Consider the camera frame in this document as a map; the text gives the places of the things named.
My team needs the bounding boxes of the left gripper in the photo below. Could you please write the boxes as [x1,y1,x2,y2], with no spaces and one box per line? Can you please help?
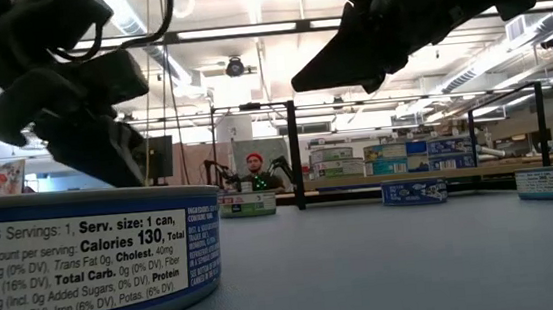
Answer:
[0,15,159,200]

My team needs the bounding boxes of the dark blue label tuna can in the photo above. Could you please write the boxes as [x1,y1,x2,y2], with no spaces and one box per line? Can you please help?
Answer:
[426,135,476,158]
[426,151,477,173]
[0,176,230,310]

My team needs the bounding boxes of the blue fish print can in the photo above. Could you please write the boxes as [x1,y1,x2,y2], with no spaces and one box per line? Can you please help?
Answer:
[380,175,449,210]

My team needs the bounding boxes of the wooden shelf board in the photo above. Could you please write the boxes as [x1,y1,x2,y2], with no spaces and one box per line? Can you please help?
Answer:
[274,153,553,200]

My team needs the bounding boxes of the black computer monitor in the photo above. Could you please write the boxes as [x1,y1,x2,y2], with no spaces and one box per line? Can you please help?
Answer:
[141,134,178,187]

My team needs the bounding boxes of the blue storage bins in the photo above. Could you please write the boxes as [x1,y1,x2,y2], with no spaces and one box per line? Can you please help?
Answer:
[404,139,430,159]

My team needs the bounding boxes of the round black ceiling fixture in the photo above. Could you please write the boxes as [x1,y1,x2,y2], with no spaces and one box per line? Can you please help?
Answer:
[224,55,247,79]

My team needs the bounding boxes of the person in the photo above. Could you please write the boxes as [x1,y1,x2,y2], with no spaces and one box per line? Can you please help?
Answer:
[235,148,287,194]

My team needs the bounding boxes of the blue table mat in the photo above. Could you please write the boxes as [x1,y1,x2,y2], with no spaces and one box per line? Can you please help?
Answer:
[9,181,553,310]

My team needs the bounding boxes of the black hanging cables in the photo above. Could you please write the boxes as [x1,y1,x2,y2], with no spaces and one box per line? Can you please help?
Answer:
[154,37,191,187]

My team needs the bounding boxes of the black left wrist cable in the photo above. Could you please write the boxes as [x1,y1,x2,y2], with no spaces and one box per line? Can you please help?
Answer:
[44,0,181,65]

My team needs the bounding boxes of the black metal shelf frame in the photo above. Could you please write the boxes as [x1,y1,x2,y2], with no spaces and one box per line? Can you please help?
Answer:
[208,76,553,218]

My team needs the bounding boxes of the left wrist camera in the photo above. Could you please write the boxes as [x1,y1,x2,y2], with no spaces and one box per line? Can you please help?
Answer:
[9,0,117,56]

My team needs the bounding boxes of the white hanging ring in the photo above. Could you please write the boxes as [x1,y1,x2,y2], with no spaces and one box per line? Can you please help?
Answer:
[173,0,198,19]

